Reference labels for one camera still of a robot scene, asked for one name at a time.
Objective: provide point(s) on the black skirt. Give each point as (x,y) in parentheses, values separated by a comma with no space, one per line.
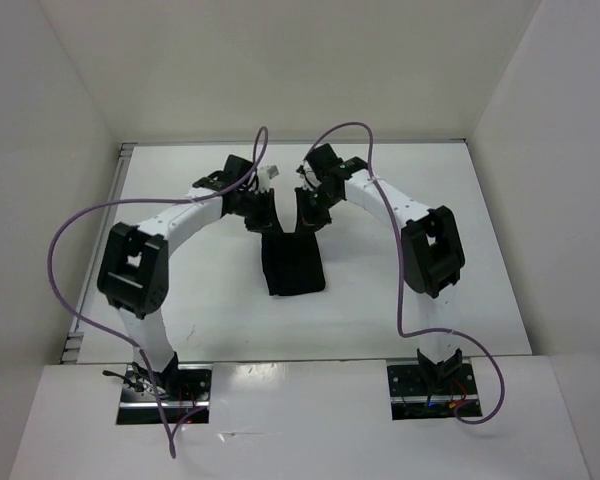
(291,264)

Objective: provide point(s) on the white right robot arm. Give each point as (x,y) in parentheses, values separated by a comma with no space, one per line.
(430,251)

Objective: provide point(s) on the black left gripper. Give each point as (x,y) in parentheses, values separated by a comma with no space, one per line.
(267,218)

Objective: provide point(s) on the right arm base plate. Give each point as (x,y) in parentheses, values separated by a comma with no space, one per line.
(411,400)

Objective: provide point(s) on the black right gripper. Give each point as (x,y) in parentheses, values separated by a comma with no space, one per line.
(305,216)

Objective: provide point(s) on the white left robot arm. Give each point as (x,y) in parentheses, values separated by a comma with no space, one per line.
(134,273)

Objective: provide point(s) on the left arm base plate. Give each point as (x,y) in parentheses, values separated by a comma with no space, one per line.
(188,403)

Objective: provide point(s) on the aluminium table frame rail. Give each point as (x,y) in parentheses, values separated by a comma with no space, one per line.
(218,307)

